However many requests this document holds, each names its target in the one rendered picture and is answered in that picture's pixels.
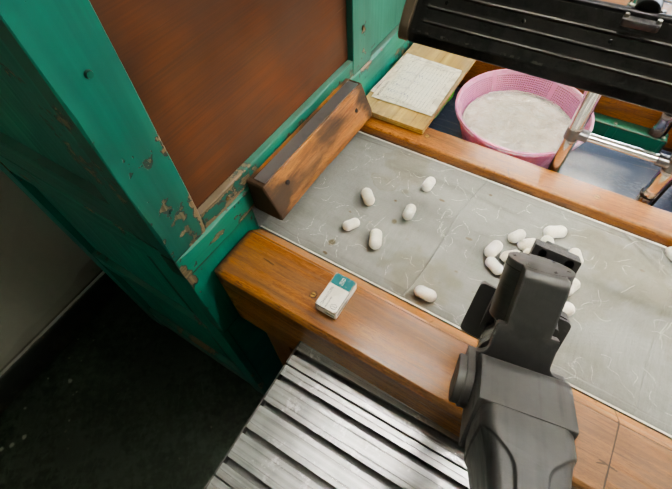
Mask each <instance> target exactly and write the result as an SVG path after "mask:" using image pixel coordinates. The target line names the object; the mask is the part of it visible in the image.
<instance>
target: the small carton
mask: <svg viewBox="0 0 672 489"><path fill-rule="evenodd" d="M356 289H357V285H356V282H355V281H353V280H351V279H349V278H347V277H345V276H343V275H341V274H340V273H338V272H336V274H335V275H334V277H333V278H332V280H331V281H330V282H329V284H328V285H327V287H326V288H325V289H324V291H323V292H322V294H321V295H320V296H319V298H318V299H317V301H316V302H315V305H316V309H318V310H319V311H321V312H323V313H325V314H326V315H328V316H330V317H332V318H333V319H335V320H336V319H337V317H338V316H339V314H340V313H341V311H342V310H343V308H344V307H345V305H346V304H347V302H348V301H349V299H350V298H351V296H352V295H353V293H354V292H355V290H356Z"/></svg>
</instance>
